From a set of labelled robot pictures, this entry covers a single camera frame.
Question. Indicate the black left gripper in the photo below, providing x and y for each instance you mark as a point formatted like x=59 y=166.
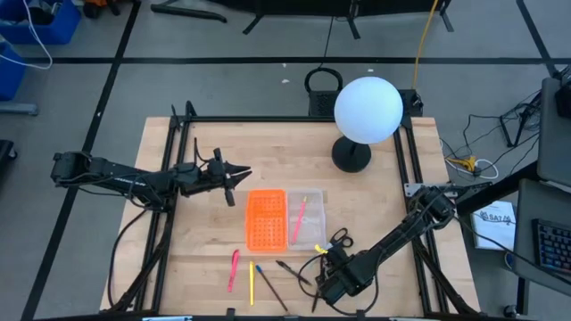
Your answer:
x=201 y=180

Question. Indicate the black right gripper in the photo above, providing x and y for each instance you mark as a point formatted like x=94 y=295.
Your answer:
x=345 y=281

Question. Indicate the small yellow item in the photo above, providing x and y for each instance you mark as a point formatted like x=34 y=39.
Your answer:
x=320 y=249

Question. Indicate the black grip pen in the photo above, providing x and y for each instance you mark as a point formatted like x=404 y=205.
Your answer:
x=292 y=272

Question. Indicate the clear plastic supply box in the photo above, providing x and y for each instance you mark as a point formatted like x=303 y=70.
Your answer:
x=314 y=232

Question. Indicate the brown pencil blue eraser cap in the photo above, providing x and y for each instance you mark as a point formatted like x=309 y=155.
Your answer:
x=272 y=288

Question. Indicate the orange perforated box lid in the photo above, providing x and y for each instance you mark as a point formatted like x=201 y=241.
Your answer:
x=266 y=220

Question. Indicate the pink pencil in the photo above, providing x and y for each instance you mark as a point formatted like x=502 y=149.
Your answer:
x=299 y=220

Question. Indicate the yellow highlighter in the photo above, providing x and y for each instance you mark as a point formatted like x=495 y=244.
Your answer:
x=251 y=283

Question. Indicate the pink highlighter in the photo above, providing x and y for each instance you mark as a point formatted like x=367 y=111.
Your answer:
x=234 y=271

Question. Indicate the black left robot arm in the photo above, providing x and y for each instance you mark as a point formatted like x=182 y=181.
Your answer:
x=120 y=176

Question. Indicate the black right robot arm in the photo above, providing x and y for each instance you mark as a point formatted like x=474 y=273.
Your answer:
x=401 y=236

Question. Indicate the white globe lamp black base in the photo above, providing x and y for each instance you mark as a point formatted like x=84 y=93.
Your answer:
x=368 y=109

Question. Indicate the white printed paper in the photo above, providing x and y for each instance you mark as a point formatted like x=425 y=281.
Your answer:
x=493 y=232

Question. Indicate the yellow white power plug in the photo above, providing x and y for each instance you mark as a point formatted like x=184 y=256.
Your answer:
x=468 y=164

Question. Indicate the black curtain partition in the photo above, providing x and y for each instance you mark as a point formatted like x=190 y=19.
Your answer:
x=312 y=6

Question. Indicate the dark grey desk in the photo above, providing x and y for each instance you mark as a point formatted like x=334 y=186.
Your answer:
x=526 y=200

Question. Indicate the blue plastic bin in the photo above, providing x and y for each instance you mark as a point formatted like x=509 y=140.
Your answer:
x=11 y=76
x=62 y=27

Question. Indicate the black backlit keyboard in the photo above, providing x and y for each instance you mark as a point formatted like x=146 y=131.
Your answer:
x=553 y=245

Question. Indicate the black desk device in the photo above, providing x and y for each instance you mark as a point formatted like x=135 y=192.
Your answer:
x=564 y=100

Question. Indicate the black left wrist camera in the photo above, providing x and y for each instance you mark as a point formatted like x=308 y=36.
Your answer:
x=215 y=168

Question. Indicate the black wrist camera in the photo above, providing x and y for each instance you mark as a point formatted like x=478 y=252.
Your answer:
x=340 y=255
x=215 y=168

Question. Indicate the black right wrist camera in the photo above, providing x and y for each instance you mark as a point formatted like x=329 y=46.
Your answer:
x=340 y=255

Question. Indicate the black metal table frame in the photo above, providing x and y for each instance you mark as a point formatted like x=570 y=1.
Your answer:
x=267 y=119

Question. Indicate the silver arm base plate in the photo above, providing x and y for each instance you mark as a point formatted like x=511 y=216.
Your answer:
x=412 y=189

